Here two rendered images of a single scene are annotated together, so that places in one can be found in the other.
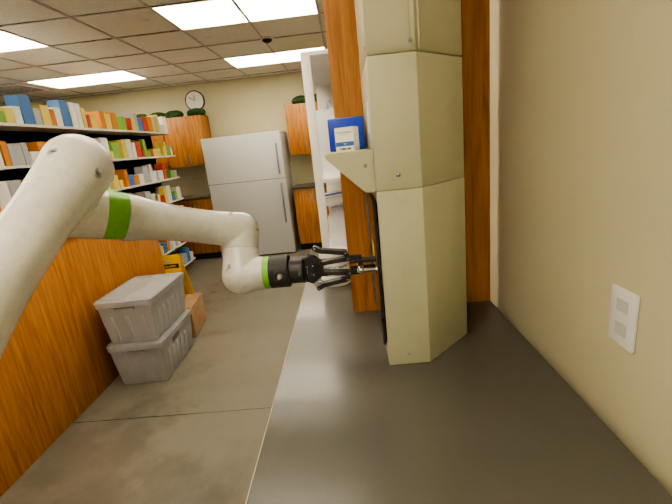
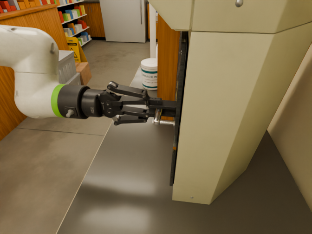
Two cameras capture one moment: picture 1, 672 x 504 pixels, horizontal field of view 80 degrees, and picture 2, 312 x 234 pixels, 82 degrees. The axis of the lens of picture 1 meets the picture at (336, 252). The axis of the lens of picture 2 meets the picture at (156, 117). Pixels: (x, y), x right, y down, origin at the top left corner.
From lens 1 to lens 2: 0.70 m
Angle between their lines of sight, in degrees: 23
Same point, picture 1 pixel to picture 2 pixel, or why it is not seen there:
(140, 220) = not seen: outside the picture
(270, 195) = (133, 5)
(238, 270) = (25, 100)
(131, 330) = not seen: hidden behind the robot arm
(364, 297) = not seen: hidden behind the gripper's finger
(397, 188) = (229, 29)
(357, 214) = (170, 42)
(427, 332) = (213, 188)
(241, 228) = (26, 50)
